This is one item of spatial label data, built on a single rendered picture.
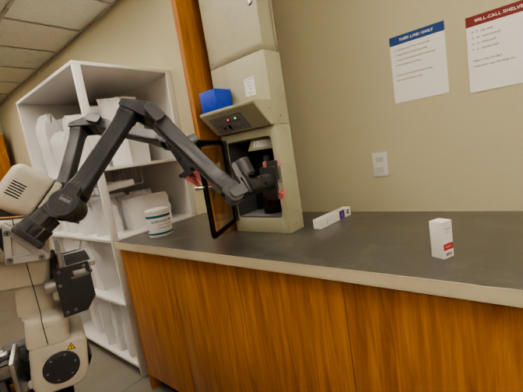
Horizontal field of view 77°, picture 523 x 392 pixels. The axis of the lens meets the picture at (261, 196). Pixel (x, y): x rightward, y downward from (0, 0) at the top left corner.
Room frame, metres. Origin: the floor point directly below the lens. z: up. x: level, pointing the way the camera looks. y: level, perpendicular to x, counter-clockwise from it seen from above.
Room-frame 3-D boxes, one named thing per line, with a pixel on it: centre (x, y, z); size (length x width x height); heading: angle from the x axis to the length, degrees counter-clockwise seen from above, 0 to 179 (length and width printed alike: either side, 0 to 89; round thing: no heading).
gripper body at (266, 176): (1.14, -0.02, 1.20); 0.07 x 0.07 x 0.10; 50
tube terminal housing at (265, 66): (1.57, -0.06, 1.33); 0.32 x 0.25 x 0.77; 50
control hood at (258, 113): (1.43, 0.06, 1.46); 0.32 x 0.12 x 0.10; 50
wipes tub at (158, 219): (1.78, 0.58, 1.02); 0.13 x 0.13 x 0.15
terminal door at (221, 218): (1.42, 0.18, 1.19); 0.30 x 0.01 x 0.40; 166
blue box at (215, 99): (1.49, 0.13, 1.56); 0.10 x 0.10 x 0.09; 50
